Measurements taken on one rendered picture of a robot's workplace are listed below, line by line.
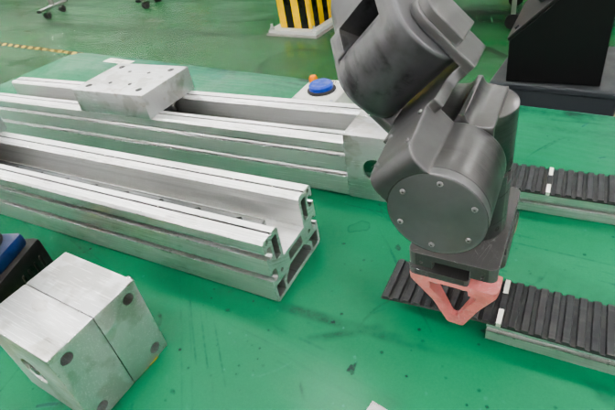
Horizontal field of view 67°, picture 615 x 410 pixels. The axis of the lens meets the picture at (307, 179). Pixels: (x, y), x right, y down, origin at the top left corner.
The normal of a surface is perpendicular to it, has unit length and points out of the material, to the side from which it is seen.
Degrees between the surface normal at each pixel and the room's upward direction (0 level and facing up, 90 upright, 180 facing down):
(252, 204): 90
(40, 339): 0
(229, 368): 0
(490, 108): 0
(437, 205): 90
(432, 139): 45
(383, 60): 81
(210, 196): 90
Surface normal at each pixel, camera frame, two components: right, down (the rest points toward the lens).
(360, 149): -0.45, 0.57
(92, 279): -0.15, -0.81
